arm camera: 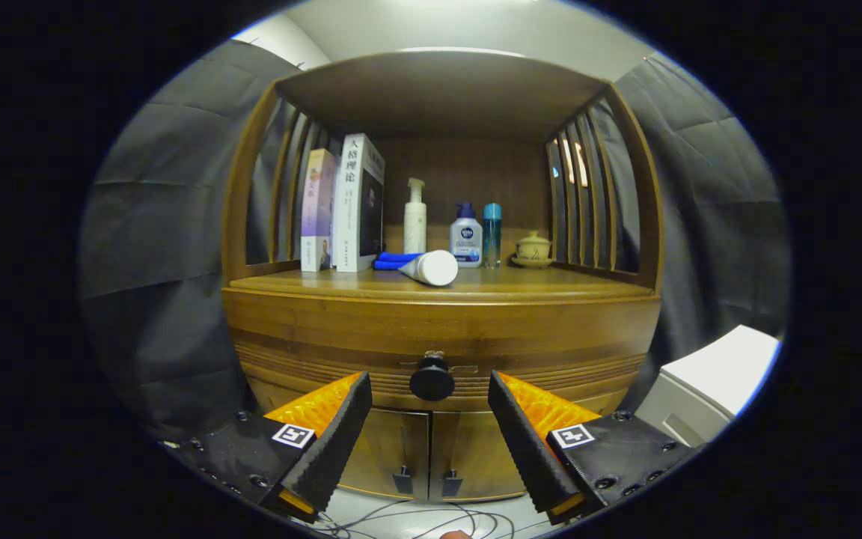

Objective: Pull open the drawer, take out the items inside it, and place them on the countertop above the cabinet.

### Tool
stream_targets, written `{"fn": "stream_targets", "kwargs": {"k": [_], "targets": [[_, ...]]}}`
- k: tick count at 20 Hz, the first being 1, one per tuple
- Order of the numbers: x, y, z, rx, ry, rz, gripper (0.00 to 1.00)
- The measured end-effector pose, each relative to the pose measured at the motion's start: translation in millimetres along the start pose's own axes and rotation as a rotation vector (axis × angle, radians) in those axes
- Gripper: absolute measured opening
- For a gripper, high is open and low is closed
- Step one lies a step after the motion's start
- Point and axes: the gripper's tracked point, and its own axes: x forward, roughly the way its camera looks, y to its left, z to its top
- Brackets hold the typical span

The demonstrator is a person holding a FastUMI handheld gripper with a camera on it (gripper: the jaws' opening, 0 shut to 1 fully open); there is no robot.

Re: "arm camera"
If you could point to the brown wooden cabinet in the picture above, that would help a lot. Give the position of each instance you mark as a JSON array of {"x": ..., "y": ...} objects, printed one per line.
[{"x": 438, "y": 90}]

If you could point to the cream pump bottle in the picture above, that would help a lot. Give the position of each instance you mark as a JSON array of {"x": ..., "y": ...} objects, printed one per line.
[{"x": 415, "y": 224}]

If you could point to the white green squeeze tube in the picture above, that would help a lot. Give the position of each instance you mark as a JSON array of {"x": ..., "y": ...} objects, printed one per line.
[{"x": 437, "y": 268}]

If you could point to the white bottle blue pump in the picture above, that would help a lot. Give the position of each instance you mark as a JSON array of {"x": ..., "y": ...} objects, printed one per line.
[{"x": 466, "y": 239}]

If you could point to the wooden cabinet door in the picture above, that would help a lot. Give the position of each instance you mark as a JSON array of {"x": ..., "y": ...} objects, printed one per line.
[
  {"x": 468, "y": 449},
  {"x": 393, "y": 449}
]

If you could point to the white appliance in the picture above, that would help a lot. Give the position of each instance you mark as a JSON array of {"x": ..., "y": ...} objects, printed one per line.
[{"x": 715, "y": 367}]

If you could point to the thick white book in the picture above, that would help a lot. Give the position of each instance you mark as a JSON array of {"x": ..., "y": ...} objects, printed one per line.
[{"x": 349, "y": 209}]

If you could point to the purple paperback book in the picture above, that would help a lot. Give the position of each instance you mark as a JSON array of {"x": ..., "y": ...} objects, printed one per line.
[{"x": 317, "y": 209}]

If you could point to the teal slim bottle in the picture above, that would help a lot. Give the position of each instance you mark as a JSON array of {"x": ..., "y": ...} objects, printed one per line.
[{"x": 491, "y": 236}]

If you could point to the wooden countertop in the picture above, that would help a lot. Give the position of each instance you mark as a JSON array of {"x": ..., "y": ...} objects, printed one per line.
[{"x": 521, "y": 281}]

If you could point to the yellow lidded ceramic teacup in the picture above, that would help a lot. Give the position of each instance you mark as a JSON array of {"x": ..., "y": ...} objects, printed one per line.
[{"x": 533, "y": 247}]

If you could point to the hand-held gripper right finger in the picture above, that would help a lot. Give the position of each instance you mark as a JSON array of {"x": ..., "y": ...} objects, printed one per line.
[{"x": 524, "y": 449}]

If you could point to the brown wooden drawer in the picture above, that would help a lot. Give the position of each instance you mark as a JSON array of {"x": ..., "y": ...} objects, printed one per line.
[{"x": 521, "y": 337}]

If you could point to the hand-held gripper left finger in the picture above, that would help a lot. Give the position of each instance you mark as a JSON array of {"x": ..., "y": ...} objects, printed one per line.
[{"x": 330, "y": 449}]

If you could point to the blue folded cloth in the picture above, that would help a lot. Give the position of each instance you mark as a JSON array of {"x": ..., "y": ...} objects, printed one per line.
[{"x": 390, "y": 260}]

